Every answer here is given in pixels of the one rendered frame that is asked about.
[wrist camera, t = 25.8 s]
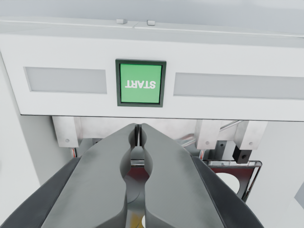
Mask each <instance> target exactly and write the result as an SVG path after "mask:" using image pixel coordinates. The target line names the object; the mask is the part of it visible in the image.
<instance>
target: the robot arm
mask: <svg viewBox="0 0 304 228"><path fill-rule="evenodd" d="M138 134H139V146H142V148H143V149H144V169H145V171H146V172H147V173H148V174H149V176H150V177H149V179H148V180H147V182H146V184H145V228H264V226H263V225H262V224H261V222H260V221H259V219H258V218H257V217H256V215H255V214H254V213H253V212H252V211H251V209H250V208H249V207H248V206H247V205H246V204H245V202H244V201H243V200H242V199H241V198H240V197H239V196H238V195H237V194H236V193H235V192H234V191H233V190H232V189H231V188H230V187H229V186H228V185H227V184H226V183H225V182H224V181H223V180H222V179H221V178H220V177H219V176H218V175H217V174H216V173H215V172H214V171H212V170H211V169H210V168H209V167H208V166H207V165H206V164H205V163H204V162H203V161H202V160H201V159H200V158H199V157H198V156H197V157H193V156H192V155H191V154H190V153H189V152H188V151H187V150H186V149H185V148H184V147H183V146H181V145H180V144H179V143H178V142H176V141H175V140H173V139H172V138H170V137H168V136H167V135H165V134H163V133H161V132H160V131H158V130H156V129H155V128H153V127H152V126H150V125H148V124H147V123H142V124H136V123H131V124H128V125H127V126H125V127H123V128H121V129H120V130H118V131H116V132H114V133H113V134H111V135H109V136H107V137H105V138H104V139H102V140H100V141H99V142H97V143H96V144H95V145H93V146H92V147H91V148H89V149H88V150H87V151H86V152H85V153H84V154H83V155H81V156H80V157H74V158H72V159H71V160H70V161H69V162H68V163H67V164H66V165H64V166H63V167H62V168H61V169H60V170H59V171H58V172H56V173H55V174H54V175H53V176H52V177H51V178H50V179H48V180H47V181H46V182H45V183H44V184H43V185H42V186H40V187H39V188H38V189H37V190H36V191H35V192H34V193H32V194H31V195H30V196H29V197H28V198H27V199H26V200H25V201H24V202H23V203H22V204H21V205H20V206H19V207H18V208H17V209H16V210H15V211H14V212H13V213H12V214H11V215H10V216H9V217H8V218H7V219H6V220H5V221H4V222H3V223H2V224H1V225H0V228H125V227H126V219H127V211H128V207H127V191H126V183H125V181H124V177H125V176H126V174H127V173H128V172H129V171H130V169H131V151H132V150H133V149H134V148H135V146H138Z"/></svg>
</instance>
